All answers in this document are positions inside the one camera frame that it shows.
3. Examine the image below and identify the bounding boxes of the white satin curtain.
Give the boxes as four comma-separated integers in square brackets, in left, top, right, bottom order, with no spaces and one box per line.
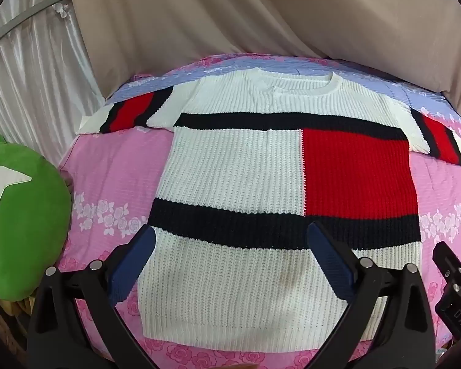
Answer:
[0,0,112,162]

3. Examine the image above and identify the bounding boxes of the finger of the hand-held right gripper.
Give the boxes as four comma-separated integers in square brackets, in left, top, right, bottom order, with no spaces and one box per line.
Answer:
[432,240,461,293]

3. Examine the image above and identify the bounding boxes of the grey metal rod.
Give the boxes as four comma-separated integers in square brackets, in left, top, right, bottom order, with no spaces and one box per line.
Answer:
[0,0,72,50]

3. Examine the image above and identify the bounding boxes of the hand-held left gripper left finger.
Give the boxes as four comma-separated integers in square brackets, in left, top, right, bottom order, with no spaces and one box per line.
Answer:
[27,225,166,369]

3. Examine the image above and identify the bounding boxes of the pink floral bed sheet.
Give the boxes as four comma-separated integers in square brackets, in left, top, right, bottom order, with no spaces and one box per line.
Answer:
[57,54,461,369]

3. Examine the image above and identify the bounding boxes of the white red black knit sweater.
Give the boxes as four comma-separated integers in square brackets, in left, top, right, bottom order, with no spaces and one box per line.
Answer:
[79,67,461,354]

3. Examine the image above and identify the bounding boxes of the green plush pillow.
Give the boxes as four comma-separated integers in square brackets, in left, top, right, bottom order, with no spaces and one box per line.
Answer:
[0,134,73,302]

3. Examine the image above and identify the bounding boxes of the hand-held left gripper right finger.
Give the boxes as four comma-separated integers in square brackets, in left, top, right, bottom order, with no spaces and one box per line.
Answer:
[306,221,436,369]

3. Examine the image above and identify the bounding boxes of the beige curtain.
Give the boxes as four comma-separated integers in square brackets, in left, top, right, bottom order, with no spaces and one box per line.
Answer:
[67,0,461,131]

